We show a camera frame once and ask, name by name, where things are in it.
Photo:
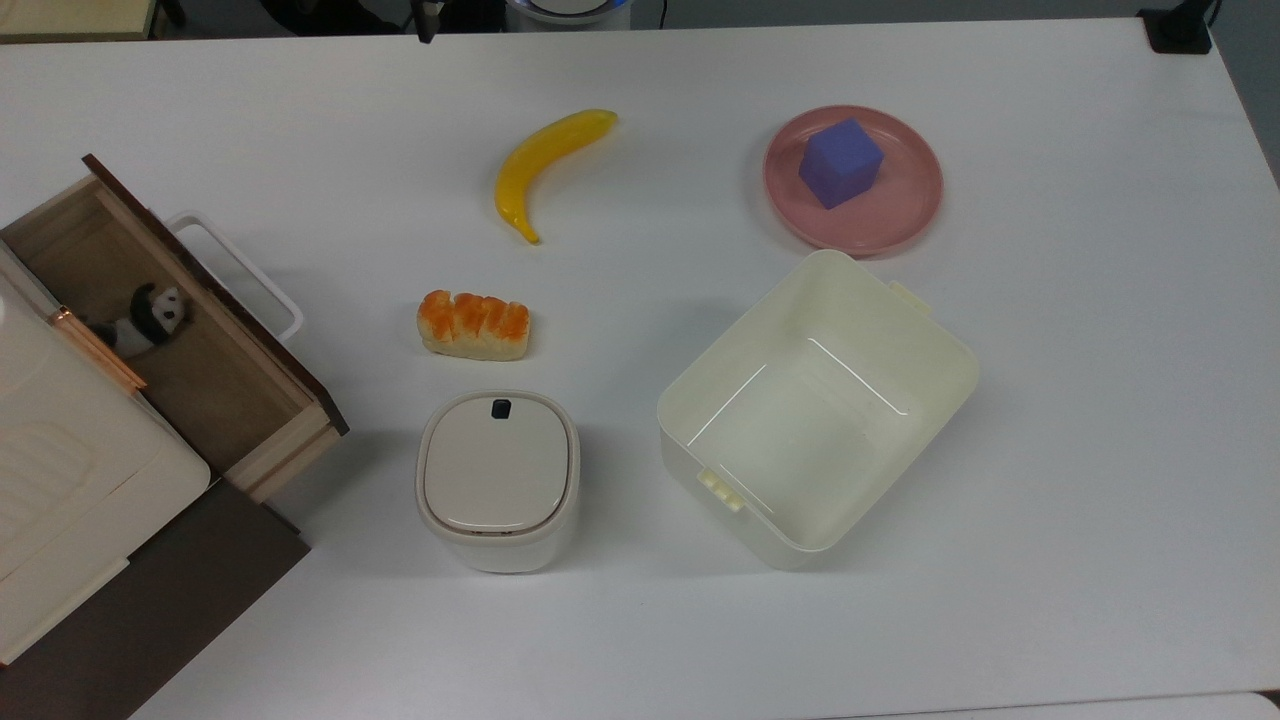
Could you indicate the cream open plastic bin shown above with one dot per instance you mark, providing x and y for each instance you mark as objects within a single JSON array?
[{"x": 810, "y": 420}]

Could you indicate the purple foam cube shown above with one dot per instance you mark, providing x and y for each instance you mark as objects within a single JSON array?
[{"x": 842, "y": 162}]

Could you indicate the cream lidded trash can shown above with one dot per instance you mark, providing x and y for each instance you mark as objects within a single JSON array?
[{"x": 497, "y": 475}]

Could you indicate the light wooden side table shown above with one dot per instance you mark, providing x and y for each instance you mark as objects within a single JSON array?
[{"x": 70, "y": 18}]

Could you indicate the small panda plush toy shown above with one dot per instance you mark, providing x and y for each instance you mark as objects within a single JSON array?
[{"x": 150, "y": 320}]

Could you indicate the yellow toy banana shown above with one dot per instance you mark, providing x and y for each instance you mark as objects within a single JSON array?
[{"x": 525, "y": 165}]

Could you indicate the pink plastic plate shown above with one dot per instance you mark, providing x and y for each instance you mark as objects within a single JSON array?
[{"x": 900, "y": 205}]

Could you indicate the black clamp mount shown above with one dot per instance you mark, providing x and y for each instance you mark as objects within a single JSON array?
[{"x": 1178, "y": 30}]

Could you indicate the dark brown wooden cabinet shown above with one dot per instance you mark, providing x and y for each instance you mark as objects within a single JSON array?
[{"x": 170, "y": 610}]

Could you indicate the cream plastic microwave toy box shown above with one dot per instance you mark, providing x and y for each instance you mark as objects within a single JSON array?
[{"x": 70, "y": 470}]

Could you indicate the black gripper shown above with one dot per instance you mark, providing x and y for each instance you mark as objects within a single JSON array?
[{"x": 470, "y": 12}]

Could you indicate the toy bread loaf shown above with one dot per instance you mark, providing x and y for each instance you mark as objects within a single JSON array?
[{"x": 473, "y": 325}]

